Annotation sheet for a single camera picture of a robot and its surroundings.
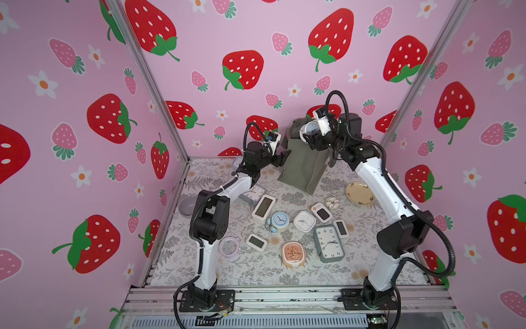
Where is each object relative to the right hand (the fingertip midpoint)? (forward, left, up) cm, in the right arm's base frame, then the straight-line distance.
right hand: (308, 130), depth 77 cm
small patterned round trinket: (-8, -16, -37) cm, 42 cm away
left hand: (+5, +8, -13) cm, 16 cm away
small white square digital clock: (-31, +19, -37) cm, 51 cm away
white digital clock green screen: (-15, +18, -36) cm, 43 cm away
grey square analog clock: (-7, +24, -36) cm, 43 cm away
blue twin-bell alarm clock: (-21, +9, -35) cm, 42 cm away
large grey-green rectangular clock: (-29, -12, -37) cm, 48 cm away
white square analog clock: (-19, -2, -37) cm, 41 cm away
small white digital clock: (-22, -18, -37) cm, 47 cm away
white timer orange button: (-14, -11, -37) cm, 41 cm away
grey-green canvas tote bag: (+7, 0, -27) cm, 28 cm away
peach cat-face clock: (-35, +3, -36) cm, 50 cm away
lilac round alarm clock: (-34, +30, -35) cm, 58 cm away
